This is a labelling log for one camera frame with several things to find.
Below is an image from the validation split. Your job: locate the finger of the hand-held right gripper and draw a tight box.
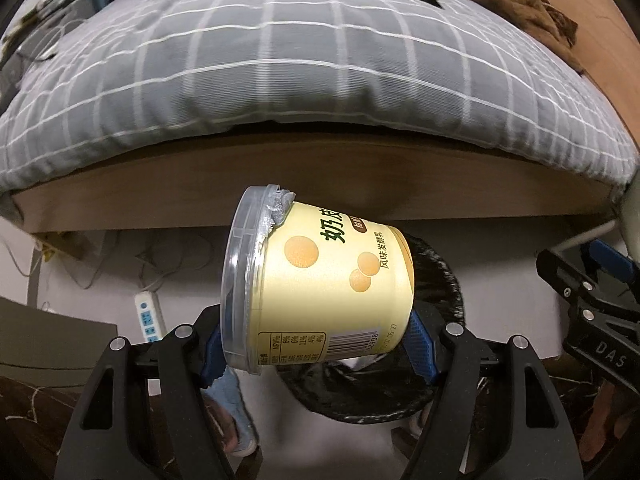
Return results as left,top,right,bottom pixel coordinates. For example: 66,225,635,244
536,248,603,312
589,239,640,306

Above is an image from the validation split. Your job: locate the wooden headboard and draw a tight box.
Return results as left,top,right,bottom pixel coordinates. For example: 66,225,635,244
529,0,640,128

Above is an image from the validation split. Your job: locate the white power strip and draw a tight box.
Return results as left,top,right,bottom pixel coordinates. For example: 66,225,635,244
134,290,164,344

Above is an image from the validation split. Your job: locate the dark patterned cloth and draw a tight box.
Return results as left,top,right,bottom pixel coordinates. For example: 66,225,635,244
542,4,581,47

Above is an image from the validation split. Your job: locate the blue slipper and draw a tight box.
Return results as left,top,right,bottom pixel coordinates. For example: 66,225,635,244
209,369,259,457

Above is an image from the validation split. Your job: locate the person's right hand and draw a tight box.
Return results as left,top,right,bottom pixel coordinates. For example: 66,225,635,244
579,374,640,463

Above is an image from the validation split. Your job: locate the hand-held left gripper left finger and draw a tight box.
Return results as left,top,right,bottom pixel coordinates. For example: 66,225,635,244
57,304,236,480

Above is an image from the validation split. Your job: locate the trash bin with black liner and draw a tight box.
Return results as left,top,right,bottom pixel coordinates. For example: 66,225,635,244
279,233,465,425

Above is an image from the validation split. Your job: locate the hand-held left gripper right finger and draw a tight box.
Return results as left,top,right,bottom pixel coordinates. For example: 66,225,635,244
400,309,583,480

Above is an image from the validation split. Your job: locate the bed with grey plaid sheet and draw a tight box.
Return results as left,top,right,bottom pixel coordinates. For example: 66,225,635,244
0,0,640,235

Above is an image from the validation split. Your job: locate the yellow yogurt tub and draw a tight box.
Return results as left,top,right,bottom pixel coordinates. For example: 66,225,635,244
221,183,417,377

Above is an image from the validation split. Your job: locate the white power cable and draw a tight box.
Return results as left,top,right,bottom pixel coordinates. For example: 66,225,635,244
30,232,201,297

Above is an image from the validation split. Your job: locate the brown fleece garment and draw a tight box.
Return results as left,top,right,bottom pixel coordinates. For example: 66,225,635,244
460,0,586,76

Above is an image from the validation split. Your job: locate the grey cabinet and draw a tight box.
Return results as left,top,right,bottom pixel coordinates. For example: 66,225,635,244
0,296,117,392

